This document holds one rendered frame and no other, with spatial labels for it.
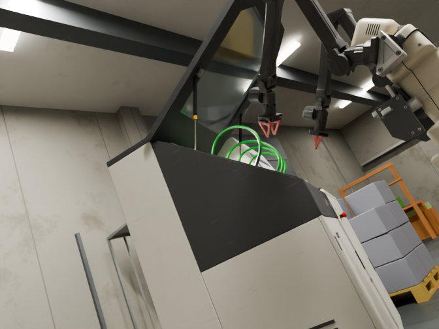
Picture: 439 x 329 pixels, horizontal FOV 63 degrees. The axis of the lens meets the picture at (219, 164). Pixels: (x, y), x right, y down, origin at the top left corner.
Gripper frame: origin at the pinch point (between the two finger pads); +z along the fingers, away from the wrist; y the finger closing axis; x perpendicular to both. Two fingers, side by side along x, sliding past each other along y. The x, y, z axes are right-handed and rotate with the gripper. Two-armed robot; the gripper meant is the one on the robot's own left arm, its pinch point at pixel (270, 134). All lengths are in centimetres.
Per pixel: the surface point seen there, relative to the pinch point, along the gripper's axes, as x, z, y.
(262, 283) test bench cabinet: 22, 51, 37
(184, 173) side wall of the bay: -24.3, 13.8, 34.3
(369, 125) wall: -355, 240, -883
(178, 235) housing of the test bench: -18, 39, 47
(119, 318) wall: -217, 236, 6
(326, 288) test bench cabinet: 45, 48, 26
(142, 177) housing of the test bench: -45, 17, 45
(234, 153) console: -56, 28, -31
